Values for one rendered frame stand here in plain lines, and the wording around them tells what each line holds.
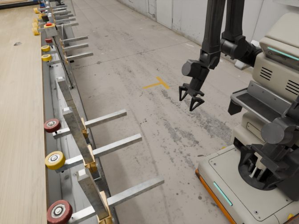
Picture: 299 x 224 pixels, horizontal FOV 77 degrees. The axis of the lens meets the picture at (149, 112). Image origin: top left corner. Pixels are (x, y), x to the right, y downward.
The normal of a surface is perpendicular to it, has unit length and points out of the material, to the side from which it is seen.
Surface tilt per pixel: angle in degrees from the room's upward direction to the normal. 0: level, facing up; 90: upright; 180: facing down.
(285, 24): 42
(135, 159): 0
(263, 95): 90
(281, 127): 61
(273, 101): 90
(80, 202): 0
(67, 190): 0
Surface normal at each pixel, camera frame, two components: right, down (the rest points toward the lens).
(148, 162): -0.05, -0.76
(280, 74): -0.89, 0.41
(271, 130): -0.82, -0.10
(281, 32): -0.65, -0.36
